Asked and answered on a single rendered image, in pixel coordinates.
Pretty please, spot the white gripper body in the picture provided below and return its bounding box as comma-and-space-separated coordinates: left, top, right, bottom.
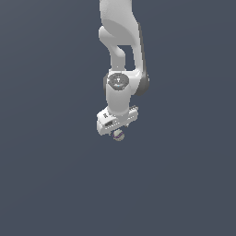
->
96, 104, 139, 136

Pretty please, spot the small beige striped ball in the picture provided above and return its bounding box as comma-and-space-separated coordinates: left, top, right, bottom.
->
112, 129, 125, 142

